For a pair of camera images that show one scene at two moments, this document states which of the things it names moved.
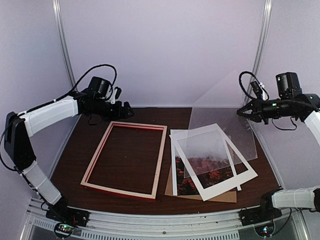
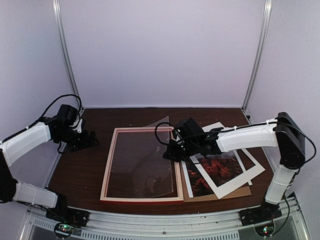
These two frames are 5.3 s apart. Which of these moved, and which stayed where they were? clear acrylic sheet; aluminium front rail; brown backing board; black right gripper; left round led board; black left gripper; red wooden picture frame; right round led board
Moved: black left gripper; black right gripper; red wooden picture frame; clear acrylic sheet; brown backing board
Stayed: left round led board; aluminium front rail; right round led board
